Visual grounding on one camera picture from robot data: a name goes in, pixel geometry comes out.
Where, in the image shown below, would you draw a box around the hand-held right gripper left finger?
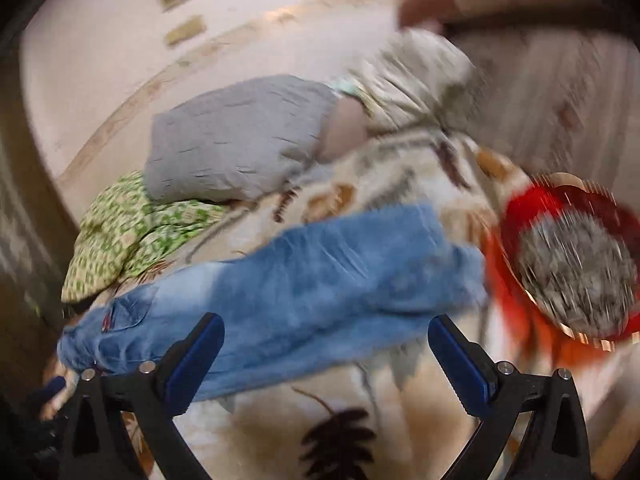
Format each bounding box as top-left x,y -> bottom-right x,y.
60,312 -> 226,480

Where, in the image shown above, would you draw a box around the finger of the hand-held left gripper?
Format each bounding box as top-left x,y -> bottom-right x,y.
39,375 -> 68,402

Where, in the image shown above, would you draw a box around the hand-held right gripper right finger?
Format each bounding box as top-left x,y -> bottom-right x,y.
427,314 -> 593,480

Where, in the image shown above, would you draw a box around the blue denim pants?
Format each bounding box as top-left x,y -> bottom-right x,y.
57,203 -> 488,403

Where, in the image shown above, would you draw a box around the cream leaf print blanket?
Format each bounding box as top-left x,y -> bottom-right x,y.
42,130 -> 640,480

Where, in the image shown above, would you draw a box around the pile of sunflower seeds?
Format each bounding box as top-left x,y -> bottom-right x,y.
517,212 -> 638,336

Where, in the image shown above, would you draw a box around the green patterned cloth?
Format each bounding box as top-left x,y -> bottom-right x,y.
61,171 -> 231,303

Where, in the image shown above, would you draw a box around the dark wooden glass door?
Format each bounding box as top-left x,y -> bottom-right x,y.
0,60 -> 66,396

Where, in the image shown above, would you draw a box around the red glass bowl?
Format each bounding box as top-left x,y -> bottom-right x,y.
500,175 -> 640,351

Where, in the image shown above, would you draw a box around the grey quilted pillow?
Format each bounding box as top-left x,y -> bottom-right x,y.
145,75 -> 341,203

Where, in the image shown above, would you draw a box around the pink pillow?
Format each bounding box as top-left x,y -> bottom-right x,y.
320,97 -> 373,166

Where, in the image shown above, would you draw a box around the striped floral cushion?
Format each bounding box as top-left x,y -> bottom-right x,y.
445,15 -> 640,221

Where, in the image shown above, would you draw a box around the cream floral cloth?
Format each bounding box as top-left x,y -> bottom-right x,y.
330,27 -> 478,133

